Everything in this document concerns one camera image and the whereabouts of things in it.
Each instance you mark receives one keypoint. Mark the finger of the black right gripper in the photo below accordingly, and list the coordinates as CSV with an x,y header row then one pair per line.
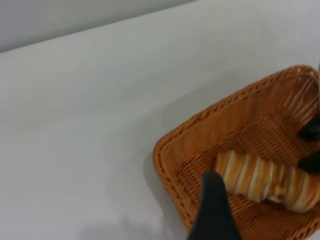
x,y
312,165
312,132

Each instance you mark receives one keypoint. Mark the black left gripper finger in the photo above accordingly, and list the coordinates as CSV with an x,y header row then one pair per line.
x,y
215,215

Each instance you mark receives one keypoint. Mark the striped orange bread roll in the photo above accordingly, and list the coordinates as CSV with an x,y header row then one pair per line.
x,y
250,175

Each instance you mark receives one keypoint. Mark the orange woven wicker basket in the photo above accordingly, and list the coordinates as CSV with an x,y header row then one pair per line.
x,y
200,130

